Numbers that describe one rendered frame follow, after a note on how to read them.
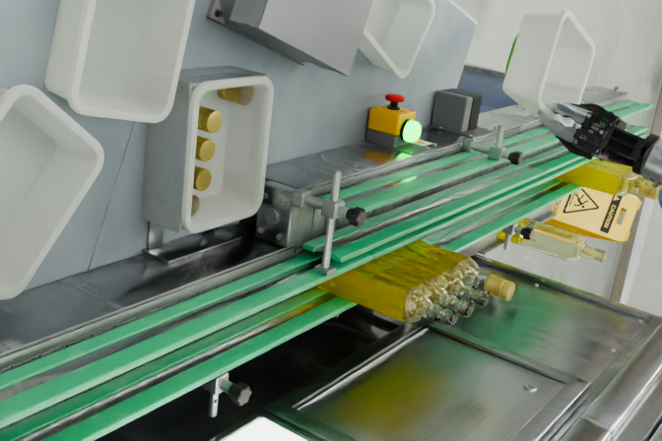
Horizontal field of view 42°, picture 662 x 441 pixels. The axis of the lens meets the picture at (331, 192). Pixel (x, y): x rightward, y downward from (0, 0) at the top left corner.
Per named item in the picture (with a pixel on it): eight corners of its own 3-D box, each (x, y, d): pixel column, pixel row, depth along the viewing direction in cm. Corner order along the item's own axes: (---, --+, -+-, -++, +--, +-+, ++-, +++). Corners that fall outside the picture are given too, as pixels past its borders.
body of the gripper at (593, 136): (586, 101, 141) (655, 129, 135) (599, 111, 148) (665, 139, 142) (565, 143, 142) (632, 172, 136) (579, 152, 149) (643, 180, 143)
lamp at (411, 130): (398, 142, 170) (411, 146, 168) (401, 120, 169) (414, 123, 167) (409, 139, 174) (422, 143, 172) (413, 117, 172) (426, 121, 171)
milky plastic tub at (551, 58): (517, -2, 146) (566, 4, 141) (554, 39, 165) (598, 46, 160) (488, 94, 146) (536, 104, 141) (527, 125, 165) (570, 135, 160)
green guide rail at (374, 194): (306, 206, 138) (347, 220, 134) (307, 200, 138) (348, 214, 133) (628, 102, 277) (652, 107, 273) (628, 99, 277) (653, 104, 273)
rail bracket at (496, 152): (458, 151, 182) (515, 166, 175) (463, 117, 180) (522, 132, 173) (466, 148, 185) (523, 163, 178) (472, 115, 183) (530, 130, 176)
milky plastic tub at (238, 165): (142, 220, 127) (184, 237, 122) (151, 71, 120) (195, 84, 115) (222, 199, 141) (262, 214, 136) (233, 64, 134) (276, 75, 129)
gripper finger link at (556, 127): (530, 105, 148) (578, 124, 143) (541, 112, 153) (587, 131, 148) (522, 121, 148) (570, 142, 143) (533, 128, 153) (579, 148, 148)
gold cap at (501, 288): (493, 283, 151) (515, 291, 149) (484, 297, 149) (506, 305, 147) (492, 270, 149) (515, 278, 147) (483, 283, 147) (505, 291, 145)
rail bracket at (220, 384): (163, 398, 122) (231, 437, 115) (165, 355, 120) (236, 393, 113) (182, 388, 126) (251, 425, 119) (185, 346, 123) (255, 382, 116)
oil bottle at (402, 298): (309, 285, 146) (416, 329, 135) (312, 255, 145) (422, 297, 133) (328, 277, 151) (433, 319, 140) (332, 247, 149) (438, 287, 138)
